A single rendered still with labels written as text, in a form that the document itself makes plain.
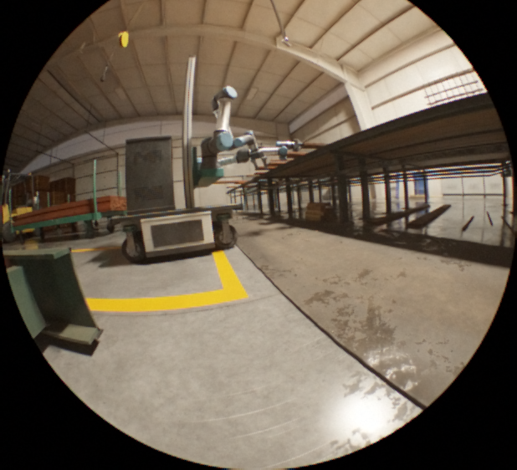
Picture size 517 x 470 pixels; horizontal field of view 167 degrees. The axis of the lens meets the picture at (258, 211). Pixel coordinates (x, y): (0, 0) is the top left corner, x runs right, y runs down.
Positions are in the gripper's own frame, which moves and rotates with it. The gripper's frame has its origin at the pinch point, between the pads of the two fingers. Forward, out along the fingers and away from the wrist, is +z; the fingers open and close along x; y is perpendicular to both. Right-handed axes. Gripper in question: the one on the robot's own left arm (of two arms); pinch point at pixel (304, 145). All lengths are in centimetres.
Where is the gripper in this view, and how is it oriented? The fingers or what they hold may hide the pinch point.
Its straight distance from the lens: 194.0
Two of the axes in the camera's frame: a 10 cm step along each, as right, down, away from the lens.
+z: 9.8, -1.0, 1.6
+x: -0.9, -9.9, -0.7
